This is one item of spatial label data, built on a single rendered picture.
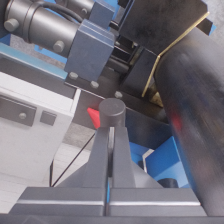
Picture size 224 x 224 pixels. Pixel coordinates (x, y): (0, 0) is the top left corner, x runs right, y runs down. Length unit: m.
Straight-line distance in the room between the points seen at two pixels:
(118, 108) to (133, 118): 0.40
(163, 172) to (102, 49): 0.46
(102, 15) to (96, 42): 0.47
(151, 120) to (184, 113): 0.23
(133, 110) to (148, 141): 0.17
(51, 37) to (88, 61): 0.12
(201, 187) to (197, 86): 0.18
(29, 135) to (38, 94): 0.13
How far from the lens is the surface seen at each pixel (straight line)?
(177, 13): 0.50
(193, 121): 0.32
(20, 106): 0.41
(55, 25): 0.52
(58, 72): 0.51
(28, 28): 0.52
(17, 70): 0.49
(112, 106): 0.15
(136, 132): 0.60
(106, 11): 0.93
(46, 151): 0.54
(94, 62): 0.49
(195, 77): 0.38
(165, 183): 0.67
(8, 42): 0.64
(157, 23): 0.49
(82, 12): 0.93
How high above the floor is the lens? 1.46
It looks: 48 degrees down
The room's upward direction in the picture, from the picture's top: 178 degrees counter-clockwise
